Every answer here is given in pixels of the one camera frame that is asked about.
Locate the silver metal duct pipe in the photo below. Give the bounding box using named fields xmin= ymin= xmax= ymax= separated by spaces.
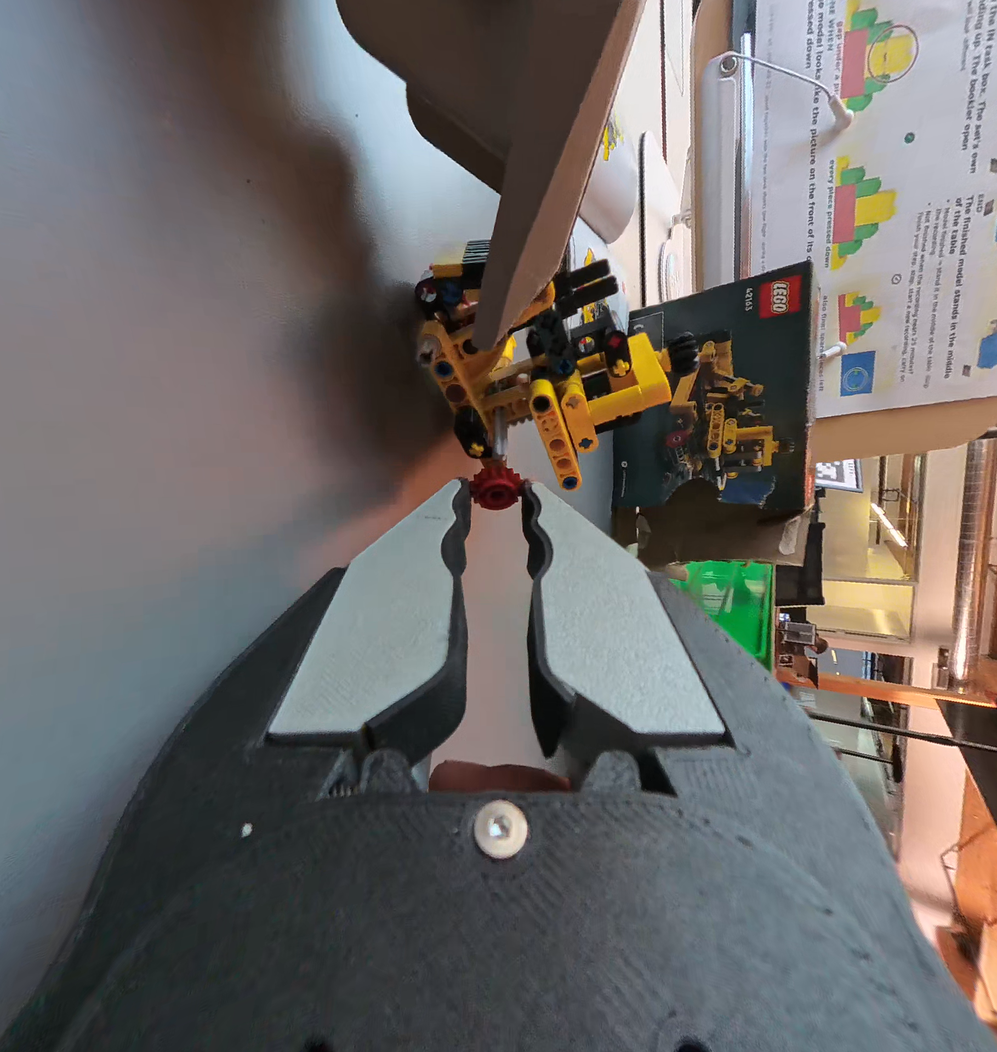
xmin=946 ymin=439 xmax=996 ymax=687

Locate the green plastic bin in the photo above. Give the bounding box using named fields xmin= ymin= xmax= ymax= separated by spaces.
xmin=669 ymin=559 xmax=776 ymax=671

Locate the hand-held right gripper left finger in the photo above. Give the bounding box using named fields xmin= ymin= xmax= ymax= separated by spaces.
xmin=266 ymin=479 xmax=473 ymax=767

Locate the white lego instruction booklet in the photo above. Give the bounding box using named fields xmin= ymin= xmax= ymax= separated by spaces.
xmin=579 ymin=115 xmax=641 ymax=248

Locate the dark lego set box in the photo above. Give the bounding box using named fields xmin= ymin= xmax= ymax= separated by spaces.
xmin=612 ymin=261 xmax=822 ymax=570

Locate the red lego gear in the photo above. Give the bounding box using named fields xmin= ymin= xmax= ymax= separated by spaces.
xmin=470 ymin=465 xmax=522 ymax=511

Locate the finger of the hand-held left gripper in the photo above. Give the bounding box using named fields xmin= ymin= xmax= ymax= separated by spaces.
xmin=470 ymin=0 xmax=649 ymax=350
xmin=336 ymin=0 xmax=517 ymax=198

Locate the white cable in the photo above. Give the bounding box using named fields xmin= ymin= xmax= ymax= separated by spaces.
xmin=719 ymin=51 xmax=857 ymax=126

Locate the instruction sheet on board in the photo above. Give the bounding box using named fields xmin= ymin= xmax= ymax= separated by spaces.
xmin=694 ymin=0 xmax=997 ymax=465

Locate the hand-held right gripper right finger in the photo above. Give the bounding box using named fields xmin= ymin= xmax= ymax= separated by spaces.
xmin=520 ymin=483 xmax=727 ymax=759

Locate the yellow lego vehicle model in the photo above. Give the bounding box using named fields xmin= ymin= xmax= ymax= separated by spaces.
xmin=414 ymin=238 xmax=674 ymax=494

